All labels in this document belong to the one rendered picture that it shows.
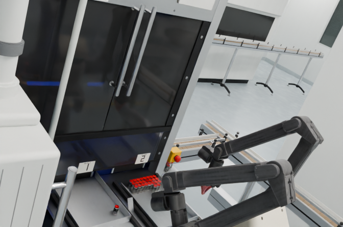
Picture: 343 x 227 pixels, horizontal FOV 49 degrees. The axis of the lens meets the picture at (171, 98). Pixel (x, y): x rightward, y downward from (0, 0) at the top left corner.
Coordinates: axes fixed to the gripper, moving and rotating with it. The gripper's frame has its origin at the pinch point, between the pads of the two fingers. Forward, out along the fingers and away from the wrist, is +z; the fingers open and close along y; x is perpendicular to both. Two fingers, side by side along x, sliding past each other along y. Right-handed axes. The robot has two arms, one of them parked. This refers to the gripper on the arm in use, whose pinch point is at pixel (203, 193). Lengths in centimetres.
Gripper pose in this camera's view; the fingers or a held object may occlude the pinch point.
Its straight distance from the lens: 185.9
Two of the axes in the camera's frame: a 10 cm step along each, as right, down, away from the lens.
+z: -3.2, 8.7, 3.8
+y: -6.0, -4.9, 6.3
